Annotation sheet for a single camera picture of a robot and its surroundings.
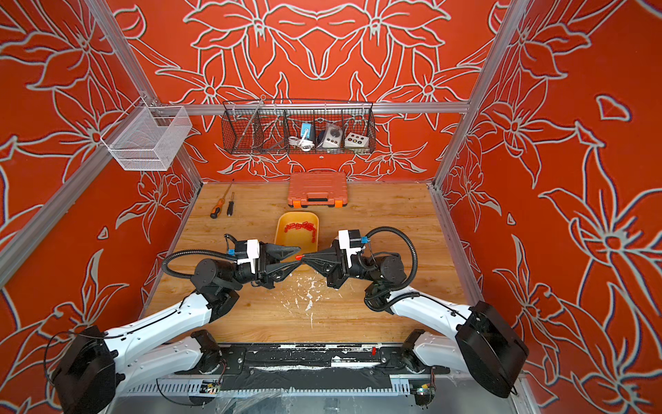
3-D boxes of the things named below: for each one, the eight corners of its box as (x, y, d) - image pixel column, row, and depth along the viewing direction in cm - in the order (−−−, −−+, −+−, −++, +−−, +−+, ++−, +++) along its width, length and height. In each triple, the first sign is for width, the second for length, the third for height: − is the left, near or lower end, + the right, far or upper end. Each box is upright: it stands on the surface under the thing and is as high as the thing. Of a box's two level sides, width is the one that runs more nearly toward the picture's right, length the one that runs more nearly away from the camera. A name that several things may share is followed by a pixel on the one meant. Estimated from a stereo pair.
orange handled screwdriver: (212, 218, 109) (209, 214, 107) (232, 183, 123) (230, 178, 121) (216, 219, 109) (213, 214, 107) (236, 183, 123) (234, 179, 121)
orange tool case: (287, 208, 111) (286, 201, 108) (291, 178, 123) (290, 172, 120) (347, 208, 111) (348, 201, 108) (346, 178, 123) (346, 171, 120)
